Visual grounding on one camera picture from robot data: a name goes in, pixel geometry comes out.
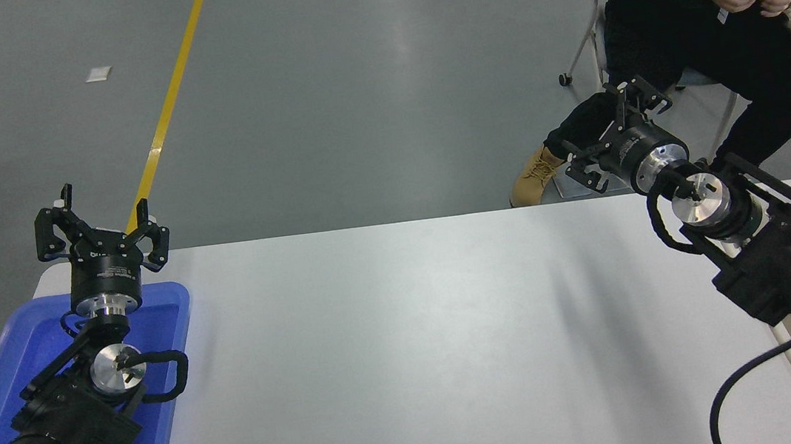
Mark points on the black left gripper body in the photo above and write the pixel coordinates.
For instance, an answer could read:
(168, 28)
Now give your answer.
(106, 273)

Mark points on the grey white office chair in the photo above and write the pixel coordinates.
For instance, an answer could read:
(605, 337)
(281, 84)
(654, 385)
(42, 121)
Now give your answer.
(595, 13)

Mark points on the blue plastic tray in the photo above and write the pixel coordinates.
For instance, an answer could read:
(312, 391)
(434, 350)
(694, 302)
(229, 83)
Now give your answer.
(162, 330)

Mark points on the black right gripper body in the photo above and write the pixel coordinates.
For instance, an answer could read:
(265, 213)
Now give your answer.
(636, 146)

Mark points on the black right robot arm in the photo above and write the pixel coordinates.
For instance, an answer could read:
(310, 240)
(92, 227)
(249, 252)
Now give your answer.
(780, 260)

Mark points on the white paper scrap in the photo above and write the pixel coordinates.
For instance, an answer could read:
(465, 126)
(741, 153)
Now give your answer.
(99, 74)

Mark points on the clear floor plate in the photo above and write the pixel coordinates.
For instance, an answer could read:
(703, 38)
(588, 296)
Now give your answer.
(560, 190)

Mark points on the person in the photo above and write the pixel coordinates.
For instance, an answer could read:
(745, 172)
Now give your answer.
(687, 32)

